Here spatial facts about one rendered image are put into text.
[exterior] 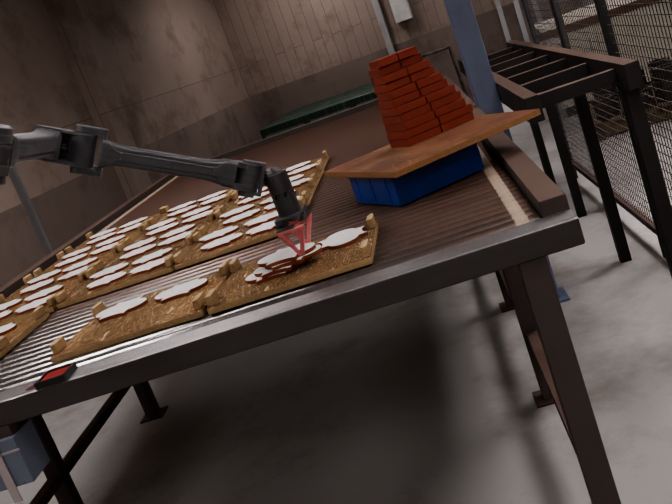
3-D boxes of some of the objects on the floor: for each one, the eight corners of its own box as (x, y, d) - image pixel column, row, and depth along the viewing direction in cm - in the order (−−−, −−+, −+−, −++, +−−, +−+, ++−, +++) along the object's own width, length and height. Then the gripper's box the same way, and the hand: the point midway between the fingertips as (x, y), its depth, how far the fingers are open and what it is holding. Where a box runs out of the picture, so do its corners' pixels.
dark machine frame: (711, 339, 299) (638, 59, 276) (604, 370, 305) (523, 99, 282) (555, 183, 586) (512, 39, 562) (501, 200, 591) (457, 59, 568)
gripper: (289, 193, 197) (313, 253, 200) (299, 181, 209) (322, 238, 212) (263, 202, 199) (287, 262, 202) (274, 190, 210) (297, 246, 214)
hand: (303, 247), depth 207 cm, fingers open, 8 cm apart
